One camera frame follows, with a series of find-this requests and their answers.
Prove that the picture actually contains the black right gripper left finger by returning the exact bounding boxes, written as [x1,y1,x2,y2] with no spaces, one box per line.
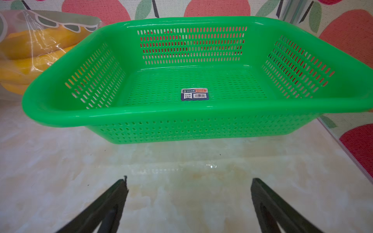
[58,176,129,233]

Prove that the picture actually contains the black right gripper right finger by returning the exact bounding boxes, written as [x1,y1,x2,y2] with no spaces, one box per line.
[251,178,321,233]

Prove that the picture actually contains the bananas in far bag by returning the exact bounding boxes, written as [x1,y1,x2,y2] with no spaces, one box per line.
[1,26,91,95]

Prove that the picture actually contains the empty green plastic basket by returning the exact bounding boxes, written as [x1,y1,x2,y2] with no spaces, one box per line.
[22,17,373,144]

